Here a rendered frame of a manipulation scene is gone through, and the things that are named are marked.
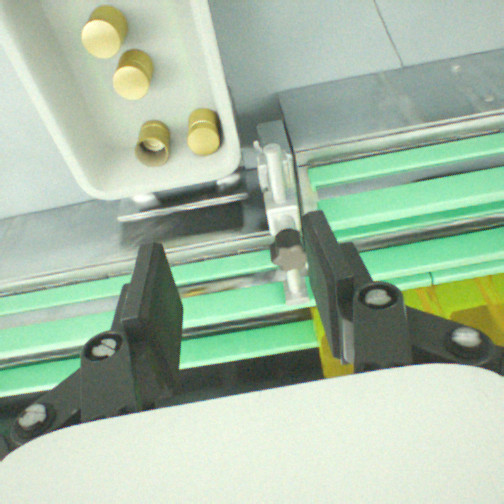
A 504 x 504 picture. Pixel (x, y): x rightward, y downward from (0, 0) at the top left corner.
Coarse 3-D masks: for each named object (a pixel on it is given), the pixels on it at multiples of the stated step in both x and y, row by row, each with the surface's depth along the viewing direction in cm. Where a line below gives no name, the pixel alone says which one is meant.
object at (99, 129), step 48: (0, 0) 33; (48, 0) 39; (96, 0) 39; (144, 0) 40; (192, 0) 34; (48, 48) 40; (144, 48) 43; (192, 48) 43; (48, 96) 39; (96, 96) 46; (144, 96) 46; (192, 96) 47; (96, 144) 48; (96, 192) 46; (144, 192) 46
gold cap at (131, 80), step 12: (120, 60) 42; (132, 60) 41; (144, 60) 42; (120, 72) 40; (132, 72) 40; (144, 72) 40; (120, 84) 41; (132, 84) 41; (144, 84) 41; (132, 96) 42
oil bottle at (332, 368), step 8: (312, 312) 44; (312, 320) 47; (320, 320) 42; (320, 328) 41; (320, 336) 41; (320, 344) 40; (328, 344) 39; (320, 352) 42; (328, 352) 39; (328, 360) 38; (336, 360) 38; (328, 368) 38; (336, 368) 38; (344, 368) 38; (352, 368) 37; (328, 376) 38; (336, 376) 37
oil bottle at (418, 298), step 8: (416, 288) 42; (424, 288) 43; (408, 296) 42; (416, 296) 42; (424, 296) 42; (408, 304) 41; (416, 304) 41; (424, 304) 41; (432, 304) 41; (432, 312) 40
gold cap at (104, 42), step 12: (96, 12) 38; (108, 12) 39; (120, 12) 40; (96, 24) 37; (108, 24) 37; (120, 24) 39; (84, 36) 38; (96, 36) 38; (108, 36) 38; (120, 36) 38; (96, 48) 38; (108, 48) 38
